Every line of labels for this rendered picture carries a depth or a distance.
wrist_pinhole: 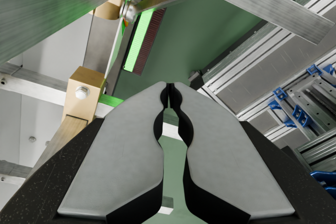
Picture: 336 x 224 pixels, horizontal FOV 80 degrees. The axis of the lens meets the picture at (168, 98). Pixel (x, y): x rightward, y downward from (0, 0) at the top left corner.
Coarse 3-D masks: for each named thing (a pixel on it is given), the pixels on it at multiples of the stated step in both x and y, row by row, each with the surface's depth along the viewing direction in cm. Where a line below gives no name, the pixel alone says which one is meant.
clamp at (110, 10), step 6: (108, 0) 22; (114, 0) 22; (120, 0) 22; (102, 6) 22; (108, 6) 22; (114, 6) 23; (120, 6) 24; (90, 12) 22; (96, 12) 22; (102, 12) 23; (108, 12) 23; (114, 12) 23; (108, 18) 24; (114, 18) 24
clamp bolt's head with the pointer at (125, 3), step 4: (124, 0) 23; (128, 0) 24; (124, 4) 24; (124, 8) 24; (120, 12) 24; (124, 12) 24; (120, 16) 24; (124, 16) 25; (136, 16) 24; (124, 20) 30
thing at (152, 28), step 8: (152, 16) 39; (160, 16) 39; (152, 24) 40; (152, 32) 40; (144, 40) 41; (152, 40) 41; (144, 48) 42; (144, 56) 43; (136, 64) 44; (136, 72) 45
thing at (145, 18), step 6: (150, 12) 38; (144, 18) 39; (138, 24) 39; (144, 24) 39; (138, 30) 40; (144, 30) 40; (138, 36) 41; (132, 42) 41; (138, 42) 41; (132, 48) 42; (138, 48) 42; (132, 54) 43; (126, 60) 43; (132, 60) 43; (126, 66) 44; (132, 66) 44
